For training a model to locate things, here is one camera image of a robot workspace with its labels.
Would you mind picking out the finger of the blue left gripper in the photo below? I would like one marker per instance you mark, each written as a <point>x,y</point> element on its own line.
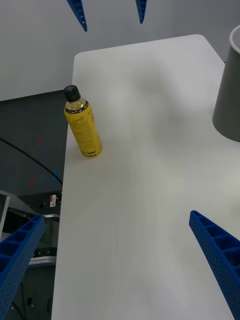
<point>141,8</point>
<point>78,12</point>

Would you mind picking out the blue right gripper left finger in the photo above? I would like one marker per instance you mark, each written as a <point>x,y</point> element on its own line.
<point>15,265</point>

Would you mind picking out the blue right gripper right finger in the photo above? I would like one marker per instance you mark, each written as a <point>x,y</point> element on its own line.
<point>220,257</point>

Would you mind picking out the black and silver robot base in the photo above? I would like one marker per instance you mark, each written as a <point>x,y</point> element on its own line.
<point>45,205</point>

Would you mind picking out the grey plastic bin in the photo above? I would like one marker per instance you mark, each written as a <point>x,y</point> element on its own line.
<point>230,100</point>

